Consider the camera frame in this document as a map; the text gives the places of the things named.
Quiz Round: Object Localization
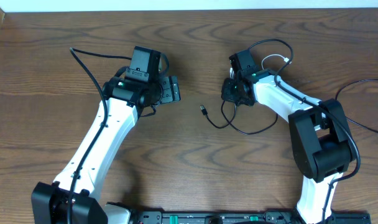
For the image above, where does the black usb cable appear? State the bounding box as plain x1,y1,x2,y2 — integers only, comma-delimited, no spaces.
199,78,378,137

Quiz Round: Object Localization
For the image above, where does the white usb cable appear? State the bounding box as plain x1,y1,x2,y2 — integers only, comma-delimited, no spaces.
228,54,290,78

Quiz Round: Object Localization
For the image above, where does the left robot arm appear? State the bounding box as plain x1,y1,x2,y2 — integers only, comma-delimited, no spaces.
31,46,181,223

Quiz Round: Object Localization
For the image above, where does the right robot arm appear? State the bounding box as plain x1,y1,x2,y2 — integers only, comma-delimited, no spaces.
221,50,359,223

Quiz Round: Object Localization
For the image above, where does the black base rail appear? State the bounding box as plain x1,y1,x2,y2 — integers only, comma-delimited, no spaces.
104,210,372,224

